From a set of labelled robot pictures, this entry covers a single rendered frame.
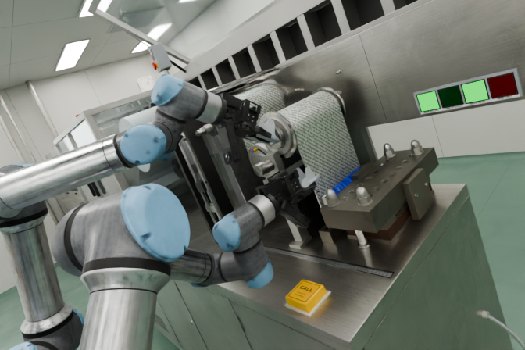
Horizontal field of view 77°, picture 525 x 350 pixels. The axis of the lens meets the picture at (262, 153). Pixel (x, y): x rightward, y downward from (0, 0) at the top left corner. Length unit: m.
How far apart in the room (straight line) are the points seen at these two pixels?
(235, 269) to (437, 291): 0.52
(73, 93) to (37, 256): 5.59
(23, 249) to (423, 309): 0.97
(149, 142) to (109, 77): 6.07
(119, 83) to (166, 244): 6.29
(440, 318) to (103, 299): 0.81
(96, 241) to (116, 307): 0.09
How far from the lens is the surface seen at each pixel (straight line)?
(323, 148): 1.03
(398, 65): 1.08
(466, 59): 1.02
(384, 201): 0.90
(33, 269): 1.02
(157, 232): 0.48
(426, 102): 1.07
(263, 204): 0.82
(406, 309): 0.89
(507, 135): 3.62
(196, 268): 0.82
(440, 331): 1.05
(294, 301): 0.84
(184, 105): 0.78
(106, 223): 0.50
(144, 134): 0.65
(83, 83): 6.57
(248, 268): 0.83
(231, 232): 0.77
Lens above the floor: 1.40
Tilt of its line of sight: 11 degrees down
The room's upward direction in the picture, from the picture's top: 22 degrees counter-clockwise
